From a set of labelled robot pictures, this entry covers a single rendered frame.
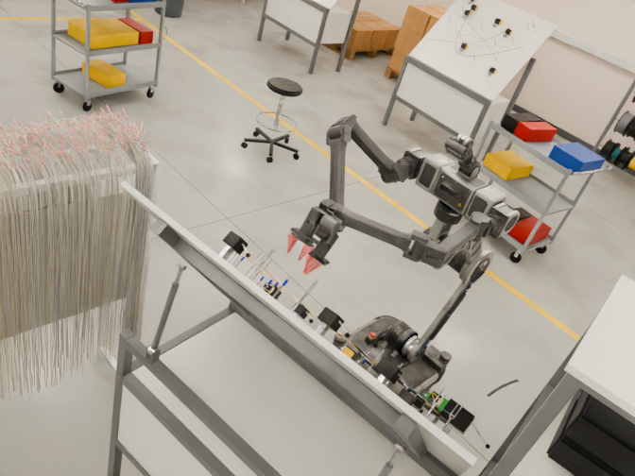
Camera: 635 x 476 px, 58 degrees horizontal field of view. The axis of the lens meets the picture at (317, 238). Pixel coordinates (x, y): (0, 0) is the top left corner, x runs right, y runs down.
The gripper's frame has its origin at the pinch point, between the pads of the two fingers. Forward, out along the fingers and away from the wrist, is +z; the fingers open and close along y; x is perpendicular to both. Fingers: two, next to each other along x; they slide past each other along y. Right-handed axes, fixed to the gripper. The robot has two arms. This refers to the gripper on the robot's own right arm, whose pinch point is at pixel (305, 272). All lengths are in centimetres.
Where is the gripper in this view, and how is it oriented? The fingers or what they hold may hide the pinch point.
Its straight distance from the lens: 232.5
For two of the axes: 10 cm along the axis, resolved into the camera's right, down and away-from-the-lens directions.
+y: 7.2, 4.8, -4.9
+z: -5.8, 8.1, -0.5
